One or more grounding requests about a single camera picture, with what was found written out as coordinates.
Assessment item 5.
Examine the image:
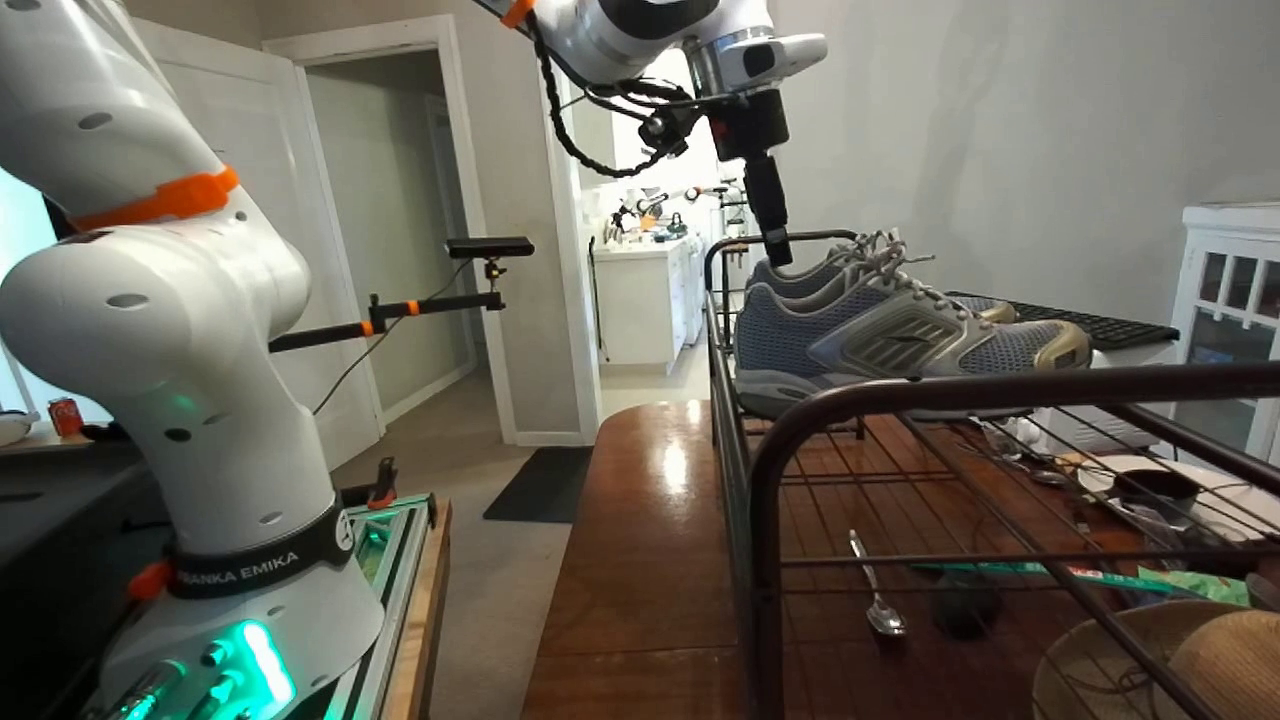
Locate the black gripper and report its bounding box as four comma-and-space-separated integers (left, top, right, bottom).
706, 87, 792, 268

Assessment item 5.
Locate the blue grey sneaker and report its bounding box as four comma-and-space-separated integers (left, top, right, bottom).
746, 241, 1020, 323
734, 259, 1091, 415

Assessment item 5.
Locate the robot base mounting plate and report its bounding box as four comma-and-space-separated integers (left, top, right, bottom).
77, 488, 454, 720

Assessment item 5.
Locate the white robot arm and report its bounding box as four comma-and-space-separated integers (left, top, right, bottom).
0, 0, 385, 720

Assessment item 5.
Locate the dark metal shoe rack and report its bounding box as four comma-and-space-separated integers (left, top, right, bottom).
703, 226, 1280, 720

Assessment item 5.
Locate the black floor mat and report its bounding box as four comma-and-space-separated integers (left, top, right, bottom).
482, 449, 592, 523

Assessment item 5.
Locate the metal spoon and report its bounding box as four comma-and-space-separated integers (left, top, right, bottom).
846, 530, 904, 639

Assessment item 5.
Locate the white cabinet with glass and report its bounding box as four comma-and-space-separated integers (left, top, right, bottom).
1172, 201, 1280, 460

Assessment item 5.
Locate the white door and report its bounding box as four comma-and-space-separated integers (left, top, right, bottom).
137, 21, 385, 467

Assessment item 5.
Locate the woven straw hat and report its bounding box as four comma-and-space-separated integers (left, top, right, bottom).
1033, 598, 1280, 720

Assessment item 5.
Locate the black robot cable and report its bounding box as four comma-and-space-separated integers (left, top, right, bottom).
522, 11, 703, 181

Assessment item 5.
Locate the black camera on stand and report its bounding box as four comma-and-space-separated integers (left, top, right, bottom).
267, 234, 535, 350

